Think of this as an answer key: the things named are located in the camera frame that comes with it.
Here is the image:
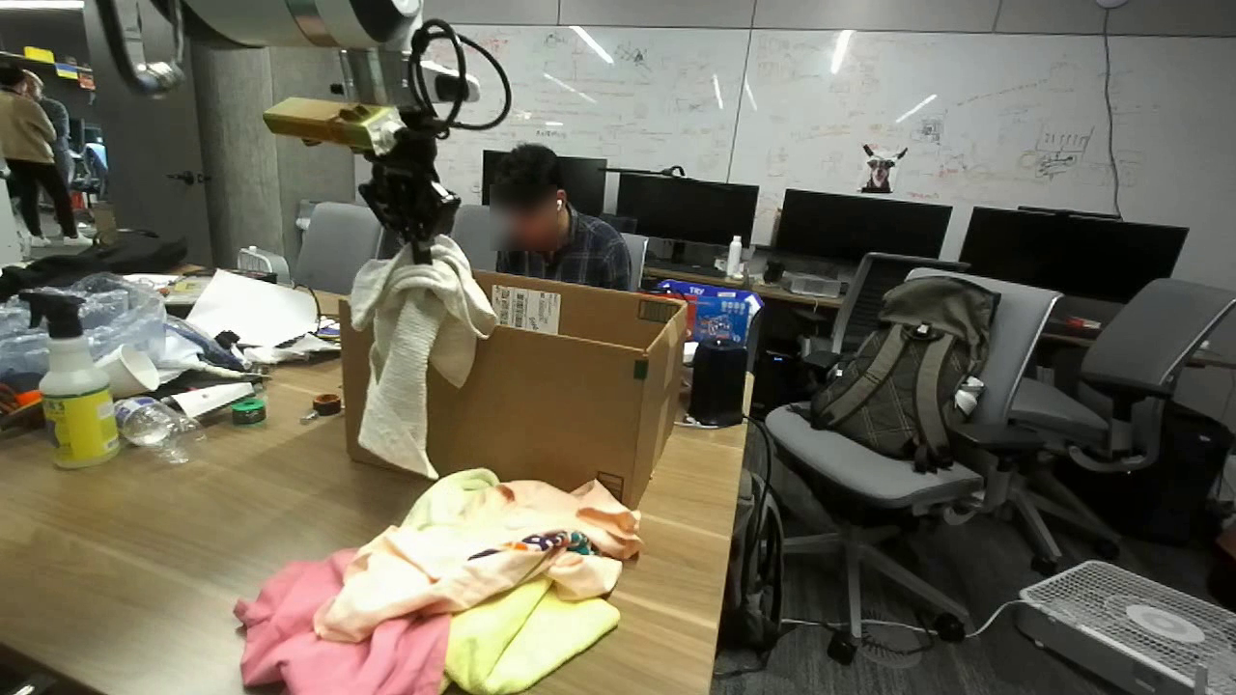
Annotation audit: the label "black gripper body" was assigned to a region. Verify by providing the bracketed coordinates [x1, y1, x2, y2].
[357, 122, 465, 251]

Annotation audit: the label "peach printed shirt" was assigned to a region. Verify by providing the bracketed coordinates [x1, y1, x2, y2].
[315, 469, 647, 649]

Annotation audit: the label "brown cardboard box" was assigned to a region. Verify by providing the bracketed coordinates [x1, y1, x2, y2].
[342, 268, 693, 508]

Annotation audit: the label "spray bottle with yellow label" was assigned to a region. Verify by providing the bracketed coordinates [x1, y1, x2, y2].
[20, 285, 123, 471]

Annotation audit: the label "black wall cable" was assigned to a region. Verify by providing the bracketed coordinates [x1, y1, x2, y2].
[1099, 0, 1128, 219]

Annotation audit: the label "white flat floor device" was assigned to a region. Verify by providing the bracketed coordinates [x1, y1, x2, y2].
[1012, 555, 1236, 695]

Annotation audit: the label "white paper sheets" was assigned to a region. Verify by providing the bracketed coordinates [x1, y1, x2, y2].
[181, 268, 327, 354]

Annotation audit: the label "pink cloth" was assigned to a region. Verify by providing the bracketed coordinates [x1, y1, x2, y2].
[231, 550, 457, 695]

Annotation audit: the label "seated person in plaid shirt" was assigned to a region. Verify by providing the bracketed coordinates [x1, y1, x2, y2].
[482, 140, 640, 292]

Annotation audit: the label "white folded paper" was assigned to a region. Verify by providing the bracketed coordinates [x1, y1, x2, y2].
[161, 376, 261, 424]

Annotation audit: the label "black bin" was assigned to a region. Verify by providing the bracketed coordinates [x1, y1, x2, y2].
[683, 335, 754, 427]

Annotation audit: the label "large grey padded chair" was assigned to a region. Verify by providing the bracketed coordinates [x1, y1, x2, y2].
[286, 197, 392, 296]

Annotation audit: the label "yellow-green cloth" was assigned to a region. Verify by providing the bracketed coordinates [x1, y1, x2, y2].
[406, 465, 627, 695]

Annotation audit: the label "olive grey backpack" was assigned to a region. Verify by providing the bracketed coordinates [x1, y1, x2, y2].
[808, 269, 1006, 474]

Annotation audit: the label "small animal figure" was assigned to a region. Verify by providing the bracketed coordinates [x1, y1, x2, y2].
[857, 140, 912, 197]

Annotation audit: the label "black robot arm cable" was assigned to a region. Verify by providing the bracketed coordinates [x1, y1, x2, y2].
[406, 17, 519, 134]

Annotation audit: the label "white cloth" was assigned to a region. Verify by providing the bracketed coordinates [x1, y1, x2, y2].
[343, 230, 504, 484]

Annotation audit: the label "blue snack package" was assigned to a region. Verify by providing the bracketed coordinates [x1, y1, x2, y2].
[657, 273, 766, 353]

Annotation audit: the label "standing person in tan top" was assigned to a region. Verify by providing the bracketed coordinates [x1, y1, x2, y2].
[0, 61, 82, 242]

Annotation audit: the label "clear plastic bottle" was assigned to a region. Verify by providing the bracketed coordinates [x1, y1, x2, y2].
[114, 393, 209, 469]

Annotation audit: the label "clear plastic bag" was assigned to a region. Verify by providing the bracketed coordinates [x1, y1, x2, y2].
[0, 269, 177, 393]

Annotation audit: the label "grey office chair with backpack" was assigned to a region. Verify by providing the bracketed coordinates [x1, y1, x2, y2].
[754, 261, 1073, 667]

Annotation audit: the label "black cable loop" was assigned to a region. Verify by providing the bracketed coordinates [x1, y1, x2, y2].
[727, 436, 792, 655]

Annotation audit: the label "dark mesh office chair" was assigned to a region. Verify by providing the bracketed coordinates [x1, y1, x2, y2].
[1001, 273, 1236, 570]

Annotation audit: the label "small white desk bottle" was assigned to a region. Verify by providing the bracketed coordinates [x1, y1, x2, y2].
[719, 230, 754, 285]

